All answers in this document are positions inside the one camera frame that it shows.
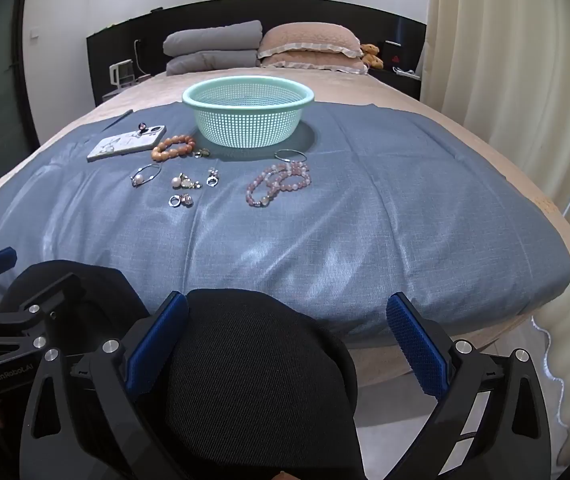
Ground teal plastic mesh basket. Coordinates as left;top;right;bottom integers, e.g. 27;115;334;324
182;77;315;149

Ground cream curtain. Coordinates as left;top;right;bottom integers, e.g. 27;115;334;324
417;0;570;433

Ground blue cloth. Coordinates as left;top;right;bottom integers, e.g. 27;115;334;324
0;101;570;347

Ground grey folded blanket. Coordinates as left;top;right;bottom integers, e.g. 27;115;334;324
166;50;261;76

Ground black pants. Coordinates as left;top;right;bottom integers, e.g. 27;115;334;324
0;259;367;480

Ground white butterfly phone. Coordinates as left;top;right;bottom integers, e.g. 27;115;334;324
87;121;167;163

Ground orange bead bracelet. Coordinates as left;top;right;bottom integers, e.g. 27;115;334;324
151;134;197;161

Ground white electric kettle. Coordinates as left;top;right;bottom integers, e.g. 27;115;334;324
110;60;136;87

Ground silver bangle with pearl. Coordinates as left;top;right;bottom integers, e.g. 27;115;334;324
131;163;162;189

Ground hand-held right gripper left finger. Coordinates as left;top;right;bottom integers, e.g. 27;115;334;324
18;291;191;480

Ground pearl earrings pair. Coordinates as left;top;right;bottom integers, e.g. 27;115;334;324
172;172;202;191

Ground grey pillows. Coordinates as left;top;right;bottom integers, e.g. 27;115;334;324
162;20;264;57

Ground beige frilled pillow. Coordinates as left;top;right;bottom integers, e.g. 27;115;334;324
259;50;369;75
258;23;364;59

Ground black headboard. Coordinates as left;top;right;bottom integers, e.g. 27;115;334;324
86;0;428;107

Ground grey nightstand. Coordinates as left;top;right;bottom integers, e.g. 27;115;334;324
102;74;155;105

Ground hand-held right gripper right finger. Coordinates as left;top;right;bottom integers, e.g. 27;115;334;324
386;292;552;480

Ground brown teddy bear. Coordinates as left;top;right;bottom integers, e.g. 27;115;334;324
360;44;385;70

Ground black nightstand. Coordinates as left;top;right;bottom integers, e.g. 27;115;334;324
369;67;422;102

